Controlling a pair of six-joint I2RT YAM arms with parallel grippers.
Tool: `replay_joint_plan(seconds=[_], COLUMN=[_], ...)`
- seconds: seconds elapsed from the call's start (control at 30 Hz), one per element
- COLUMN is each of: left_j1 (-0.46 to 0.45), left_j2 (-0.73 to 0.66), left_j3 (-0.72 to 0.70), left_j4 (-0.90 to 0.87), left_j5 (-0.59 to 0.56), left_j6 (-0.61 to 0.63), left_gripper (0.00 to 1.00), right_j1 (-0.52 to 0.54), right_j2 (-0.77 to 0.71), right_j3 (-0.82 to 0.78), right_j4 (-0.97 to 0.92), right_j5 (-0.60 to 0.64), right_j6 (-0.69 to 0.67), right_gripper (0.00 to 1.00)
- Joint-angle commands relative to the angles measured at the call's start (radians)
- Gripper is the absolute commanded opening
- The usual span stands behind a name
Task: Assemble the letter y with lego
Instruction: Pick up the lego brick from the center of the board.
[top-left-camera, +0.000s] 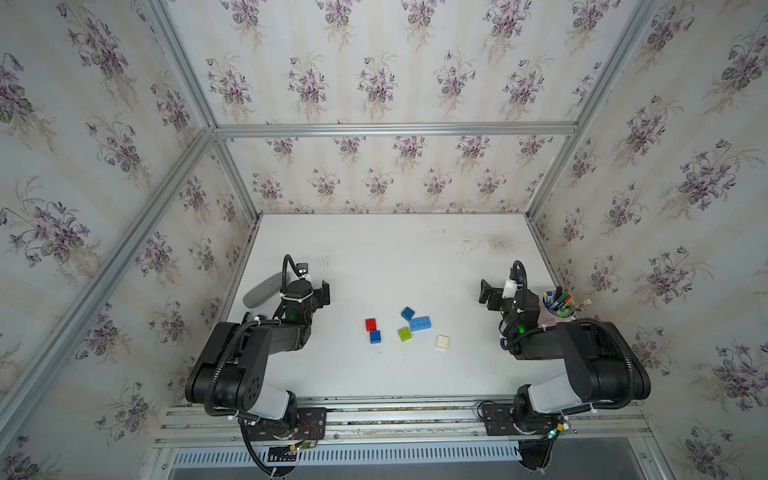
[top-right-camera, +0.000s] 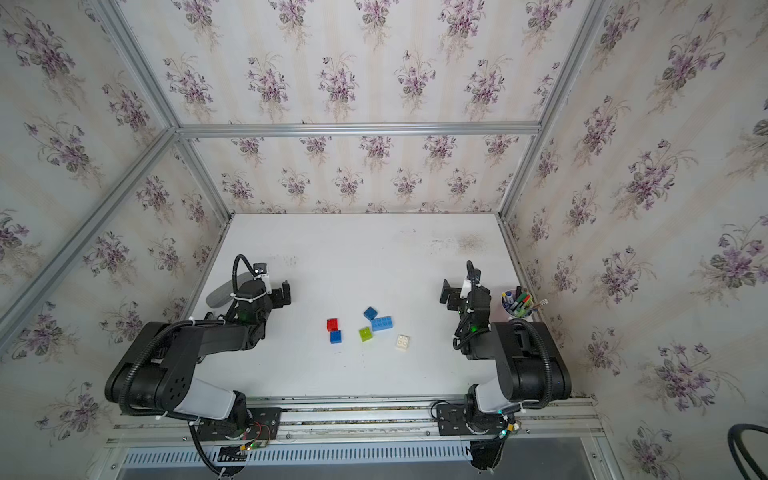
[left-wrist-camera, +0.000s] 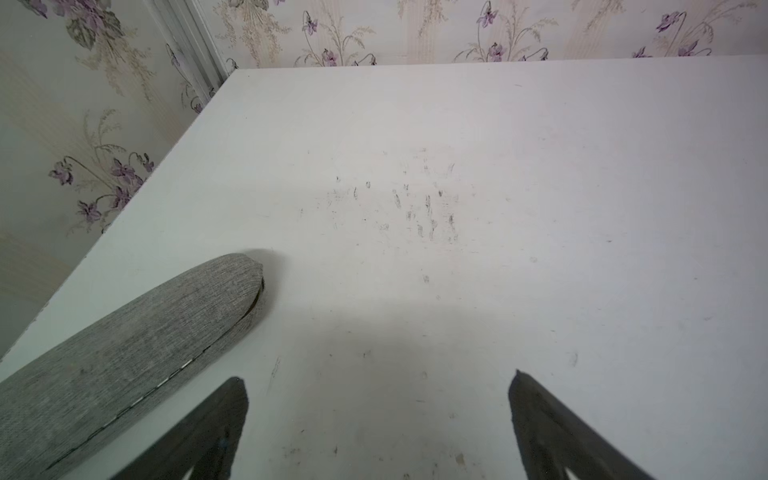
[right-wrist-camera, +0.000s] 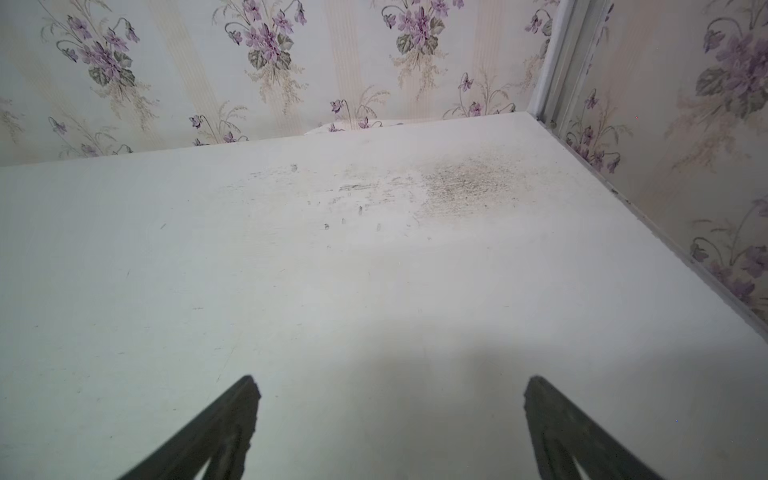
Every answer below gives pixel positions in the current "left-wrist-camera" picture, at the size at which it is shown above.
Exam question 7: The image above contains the grey fabric pencil case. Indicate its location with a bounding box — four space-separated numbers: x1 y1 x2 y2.
1 253 266 479

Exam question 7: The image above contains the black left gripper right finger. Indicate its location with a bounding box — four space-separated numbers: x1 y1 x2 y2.
508 370 650 479

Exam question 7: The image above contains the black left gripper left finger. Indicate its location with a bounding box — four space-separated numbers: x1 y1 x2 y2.
114 377 249 479

